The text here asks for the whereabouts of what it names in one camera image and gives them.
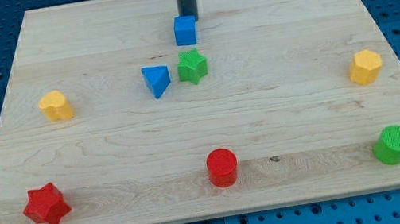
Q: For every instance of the blue cube block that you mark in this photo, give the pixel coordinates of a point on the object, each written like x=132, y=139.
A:
x=184, y=29

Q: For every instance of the blue triangle block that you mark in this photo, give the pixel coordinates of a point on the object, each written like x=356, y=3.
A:
x=157, y=79

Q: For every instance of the green star block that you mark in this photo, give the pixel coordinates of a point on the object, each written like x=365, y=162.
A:
x=192, y=66

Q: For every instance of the light wooden board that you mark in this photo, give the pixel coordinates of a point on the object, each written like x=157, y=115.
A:
x=277, y=94

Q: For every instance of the yellow heart block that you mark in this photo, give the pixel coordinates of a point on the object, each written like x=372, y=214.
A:
x=55, y=106

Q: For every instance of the red cylinder block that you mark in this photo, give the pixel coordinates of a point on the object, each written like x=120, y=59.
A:
x=222, y=167

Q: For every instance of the yellow hexagon block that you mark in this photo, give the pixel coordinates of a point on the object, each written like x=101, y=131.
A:
x=365, y=67

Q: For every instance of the red star block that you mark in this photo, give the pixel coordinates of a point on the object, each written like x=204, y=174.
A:
x=46, y=205

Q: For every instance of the green cylinder block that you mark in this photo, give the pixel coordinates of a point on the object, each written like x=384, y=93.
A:
x=387, y=147

